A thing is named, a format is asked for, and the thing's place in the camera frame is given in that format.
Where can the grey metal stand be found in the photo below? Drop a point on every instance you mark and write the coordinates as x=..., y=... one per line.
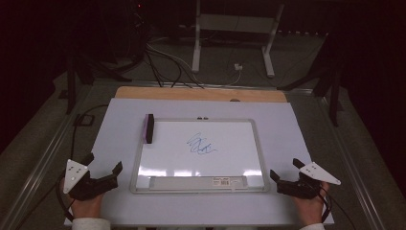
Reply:
x=234, y=24

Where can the white right sleeve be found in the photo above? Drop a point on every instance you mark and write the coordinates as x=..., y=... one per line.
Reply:
x=312, y=227

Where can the person's right hand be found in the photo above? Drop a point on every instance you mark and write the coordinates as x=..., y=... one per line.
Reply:
x=309, y=209

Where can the white left sleeve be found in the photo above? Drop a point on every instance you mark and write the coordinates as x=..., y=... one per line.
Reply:
x=91, y=224

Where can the white framed whiteboard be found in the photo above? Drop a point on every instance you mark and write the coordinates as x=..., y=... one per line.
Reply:
x=204, y=153

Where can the black tripod stand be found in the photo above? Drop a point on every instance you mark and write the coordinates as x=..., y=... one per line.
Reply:
x=72, y=80
x=333, y=92

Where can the white table mat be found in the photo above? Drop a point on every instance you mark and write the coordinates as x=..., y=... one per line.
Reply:
x=118, y=143

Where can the white sleeve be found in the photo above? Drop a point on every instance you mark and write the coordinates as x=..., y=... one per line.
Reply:
x=91, y=224
x=312, y=227

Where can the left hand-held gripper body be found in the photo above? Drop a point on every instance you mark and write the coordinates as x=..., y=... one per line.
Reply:
x=92, y=187

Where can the black square floor box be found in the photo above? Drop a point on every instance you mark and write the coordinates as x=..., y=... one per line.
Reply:
x=84, y=120

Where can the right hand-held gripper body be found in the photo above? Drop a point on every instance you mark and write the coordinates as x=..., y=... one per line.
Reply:
x=303, y=187

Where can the person's left hand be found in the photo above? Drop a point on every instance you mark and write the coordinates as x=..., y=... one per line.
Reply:
x=86, y=207

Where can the purple and black board eraser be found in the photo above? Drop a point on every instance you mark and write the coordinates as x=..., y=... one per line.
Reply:
x=148, y=129

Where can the grey metal floor rail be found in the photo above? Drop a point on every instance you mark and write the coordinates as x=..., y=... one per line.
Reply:
x=41, y=163
x=351, y=159

